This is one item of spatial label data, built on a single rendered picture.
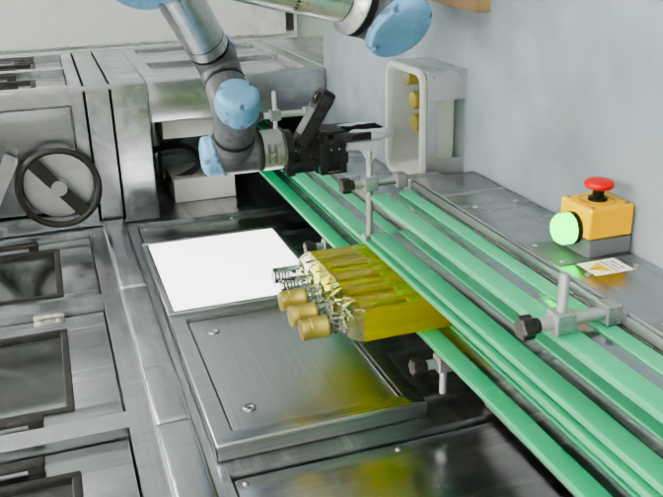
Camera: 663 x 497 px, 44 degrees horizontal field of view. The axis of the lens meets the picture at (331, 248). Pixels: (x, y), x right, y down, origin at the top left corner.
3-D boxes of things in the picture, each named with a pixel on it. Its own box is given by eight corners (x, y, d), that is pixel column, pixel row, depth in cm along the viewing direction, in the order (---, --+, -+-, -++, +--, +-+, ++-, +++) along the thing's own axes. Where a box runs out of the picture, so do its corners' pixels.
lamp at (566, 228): (562, 237, 114) (544, 240, 113) (564, 206, 113) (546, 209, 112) (581, 248, 110) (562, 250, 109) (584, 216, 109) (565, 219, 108)
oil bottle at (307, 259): (400, 263, 158) (294, 280, 152) (400, 237, 156) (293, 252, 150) (411, 274, 153) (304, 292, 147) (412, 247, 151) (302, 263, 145)
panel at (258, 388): (276, 235, 209) (142, 253, 199) (275, 224, 208) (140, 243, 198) (427, 417, 130) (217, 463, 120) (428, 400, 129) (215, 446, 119)
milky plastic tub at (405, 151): (422, 163, 172) (384, 168, 170) (424, 55, 164) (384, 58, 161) (461, 185, 157) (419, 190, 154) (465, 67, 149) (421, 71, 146)
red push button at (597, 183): (575, 200, 113) (578, 176, 111) (600, 196, 114) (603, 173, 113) (593, 208, 109) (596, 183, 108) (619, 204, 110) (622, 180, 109)
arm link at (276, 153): (254, 126, 153) (265, 135, 146) (277, 124, 155) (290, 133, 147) (257, 165, 156) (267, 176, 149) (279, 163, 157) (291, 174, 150)
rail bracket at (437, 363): (480, 377, 133) (405, 392, 129) (482, 339, 131) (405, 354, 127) (492, 389, 130) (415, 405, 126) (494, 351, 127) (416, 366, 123)
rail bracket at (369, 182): (401, 231, 154) (338, 240, 151) (402, 144, 148) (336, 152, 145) (407, 236, 152) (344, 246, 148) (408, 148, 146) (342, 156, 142)
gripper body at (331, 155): (337, 163, 161) (278, 170, 158) (336, 119, 158) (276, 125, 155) (350, 172, 155) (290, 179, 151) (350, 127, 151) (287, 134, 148)
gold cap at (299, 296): (302, 303, 140) (277, 307, 138) (301, 284, 139) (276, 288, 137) (308, 311, 137) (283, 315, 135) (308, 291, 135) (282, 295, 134)
